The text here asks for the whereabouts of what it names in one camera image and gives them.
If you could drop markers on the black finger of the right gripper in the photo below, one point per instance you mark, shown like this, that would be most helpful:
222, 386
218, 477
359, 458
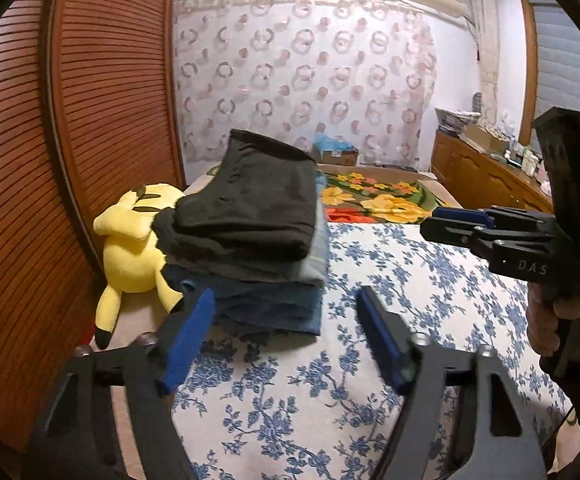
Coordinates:
461, 233

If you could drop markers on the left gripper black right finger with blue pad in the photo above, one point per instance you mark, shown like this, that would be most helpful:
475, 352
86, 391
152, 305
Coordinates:
493, 436

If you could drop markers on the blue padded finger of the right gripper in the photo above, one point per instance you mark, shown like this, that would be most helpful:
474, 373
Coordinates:
470, 215

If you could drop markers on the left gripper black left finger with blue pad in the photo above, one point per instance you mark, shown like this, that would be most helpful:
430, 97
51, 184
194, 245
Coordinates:
75, 436

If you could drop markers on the black pants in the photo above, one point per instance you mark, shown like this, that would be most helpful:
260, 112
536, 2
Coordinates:
254, 221

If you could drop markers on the person's right hand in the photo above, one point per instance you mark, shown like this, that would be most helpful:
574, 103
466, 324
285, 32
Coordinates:
543, 315

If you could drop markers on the wooden sideboard cabinet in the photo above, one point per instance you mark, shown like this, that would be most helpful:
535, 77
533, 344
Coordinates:
478, 181

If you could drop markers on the cardboard box on sideboard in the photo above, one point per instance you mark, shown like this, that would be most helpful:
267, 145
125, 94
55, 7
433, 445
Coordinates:
490, 142

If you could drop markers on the colourful flower blanket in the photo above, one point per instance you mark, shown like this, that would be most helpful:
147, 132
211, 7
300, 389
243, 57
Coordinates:
356, 198

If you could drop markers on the cardboard box with blue bag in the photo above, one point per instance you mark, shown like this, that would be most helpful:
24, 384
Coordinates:
332, 151

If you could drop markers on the grey window roller blind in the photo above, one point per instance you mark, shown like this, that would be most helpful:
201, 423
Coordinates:
558, 57

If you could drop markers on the folded blue jeans stack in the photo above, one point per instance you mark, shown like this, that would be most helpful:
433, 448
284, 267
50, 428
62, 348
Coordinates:
251, 307

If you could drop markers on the blue floral white bedspread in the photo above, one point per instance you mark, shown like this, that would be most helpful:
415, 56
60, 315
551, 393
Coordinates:
291, 406

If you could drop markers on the yellow plush toy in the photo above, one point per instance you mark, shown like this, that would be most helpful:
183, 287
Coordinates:
132, 262

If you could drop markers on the patterned sheer curtain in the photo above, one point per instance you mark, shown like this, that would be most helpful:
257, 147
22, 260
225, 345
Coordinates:
355, 72

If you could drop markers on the cream tied side curtain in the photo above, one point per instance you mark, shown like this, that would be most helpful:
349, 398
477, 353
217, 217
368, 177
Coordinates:
485, 18

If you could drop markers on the wooden louvred wardrobe door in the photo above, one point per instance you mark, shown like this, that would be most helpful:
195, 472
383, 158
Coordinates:
86, 113

